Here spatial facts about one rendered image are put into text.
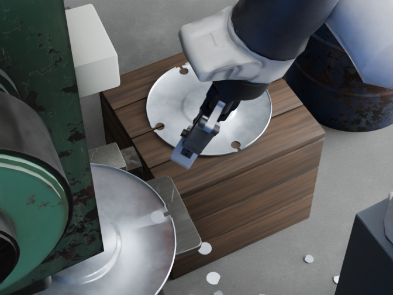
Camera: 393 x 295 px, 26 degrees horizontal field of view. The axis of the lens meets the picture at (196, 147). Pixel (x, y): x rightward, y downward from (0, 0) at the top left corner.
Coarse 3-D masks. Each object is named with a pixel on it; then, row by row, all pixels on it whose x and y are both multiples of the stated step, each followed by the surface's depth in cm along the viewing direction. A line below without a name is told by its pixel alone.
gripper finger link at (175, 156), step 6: (180, 144) 110; (174, 150) 112; (180, 150) 111; (174, 156) 113; (180, 156) 112; (192, 156) 111; (180, 162) 113; (186, 162) 113; (192, 162) 112; (186, 168) 114
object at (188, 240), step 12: (156, 180) 132; (168, 180) 132; (168, 192) 130; (168, 204) 129; (180, 204) 129; (180, 216) 128; (180, 228) 126; (192, 228) 126; (180, 240) 125; (192, 240) 125; (180, 252) 124; (192, 252) 125
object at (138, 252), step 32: (96, 192) 130; (128, 192) 130; (128, 224) 126; (160, 224) 126; (96, 256) 122; (128, 256) 123; (160, 256) 123; (64, 288) 120; (96, 288) 120; (128, 288) 120; (160, 288) 119
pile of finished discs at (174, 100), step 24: (168, 72) 204; (192, 72) 204; (168, 96) 199; (192, 96) 199; (264, 96) 199; (168, 120) 195; (192, 120) 194; (240, 120) 195; (264, 120) 195; (168, 144) 190; (216, 144) 190; (240, 144) 191
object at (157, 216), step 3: (153, 213) 128; (156, 213) 128; (159, 213) 128; (162, 213) 128; (153, 216) 127; (156, 216) 127; (159, 216) 127; (162, 216) 127; (153, 219) 127; (156, 219) 127; (159, 219) 127; (162, 219) 127; (156, 222) 127; (159, 222) 127
